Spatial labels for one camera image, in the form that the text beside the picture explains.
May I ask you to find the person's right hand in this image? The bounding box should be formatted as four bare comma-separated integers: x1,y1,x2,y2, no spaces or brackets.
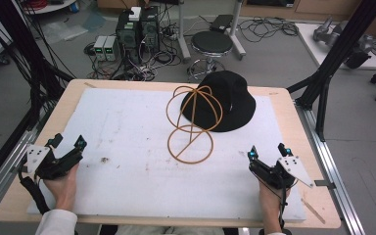
258,180,292,228

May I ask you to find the grey metal stand leg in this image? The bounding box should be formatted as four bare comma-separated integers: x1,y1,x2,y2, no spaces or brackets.
228,0,248,62
175,0,192,64

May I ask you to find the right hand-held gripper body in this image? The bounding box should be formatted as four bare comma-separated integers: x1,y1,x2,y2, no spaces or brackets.
248,155,315,191

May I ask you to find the black computer tower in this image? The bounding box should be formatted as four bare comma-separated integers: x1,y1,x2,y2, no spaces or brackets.
115,10,142,65
139,5,162,54

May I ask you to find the aluminium rail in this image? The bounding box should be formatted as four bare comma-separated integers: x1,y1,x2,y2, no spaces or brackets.
0,126,37,214
294,100,367,235

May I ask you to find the white box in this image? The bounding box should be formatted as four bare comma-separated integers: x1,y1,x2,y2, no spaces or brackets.
128,6,143,23

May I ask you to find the black round stool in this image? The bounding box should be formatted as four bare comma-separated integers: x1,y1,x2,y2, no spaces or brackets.
186,30,235,82

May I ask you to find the tangle of computer cables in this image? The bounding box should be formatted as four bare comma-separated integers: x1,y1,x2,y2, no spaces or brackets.
83,19,184,82

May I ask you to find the grey power supply unit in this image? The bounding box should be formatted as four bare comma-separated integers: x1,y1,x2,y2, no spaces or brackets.
104,35,120,62
92,35,108,62

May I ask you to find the black flat box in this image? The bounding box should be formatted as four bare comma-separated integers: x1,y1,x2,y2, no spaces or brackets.
209,14,235,34

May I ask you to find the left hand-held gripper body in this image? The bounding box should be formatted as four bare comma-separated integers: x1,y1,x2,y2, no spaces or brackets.
25,145,84,181

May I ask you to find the person's left hand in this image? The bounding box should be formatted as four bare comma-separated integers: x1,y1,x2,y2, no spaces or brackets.
43,162,80,212

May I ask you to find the black metal frame post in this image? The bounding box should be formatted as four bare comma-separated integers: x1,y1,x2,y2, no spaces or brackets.
0,0,76,131
286,0,376,142

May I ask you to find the black sleeved gripper cable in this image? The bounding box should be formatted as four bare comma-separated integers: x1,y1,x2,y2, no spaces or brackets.
17,164,52,215

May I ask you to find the tan wire hat stand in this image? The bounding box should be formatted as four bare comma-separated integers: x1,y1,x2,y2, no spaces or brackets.
165,84,224,165

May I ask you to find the black bucket hat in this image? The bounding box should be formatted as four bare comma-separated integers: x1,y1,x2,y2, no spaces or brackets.
179,70,258,133

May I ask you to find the white foam mat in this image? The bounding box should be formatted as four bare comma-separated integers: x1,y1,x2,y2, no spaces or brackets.
26,87,307,223

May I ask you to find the white board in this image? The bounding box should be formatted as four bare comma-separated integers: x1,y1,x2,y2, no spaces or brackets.
295,22,376,71

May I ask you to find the wooden table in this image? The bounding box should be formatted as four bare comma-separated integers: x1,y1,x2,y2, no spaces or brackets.
0,78,342,229

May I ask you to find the white round table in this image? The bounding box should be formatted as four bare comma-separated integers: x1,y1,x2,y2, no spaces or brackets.
22,0,80,16

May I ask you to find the tangle of black floor cables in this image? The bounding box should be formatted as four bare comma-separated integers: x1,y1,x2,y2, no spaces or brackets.
236,15,300,44

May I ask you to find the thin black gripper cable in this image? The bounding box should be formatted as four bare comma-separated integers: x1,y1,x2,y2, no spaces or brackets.
251,169,293,235

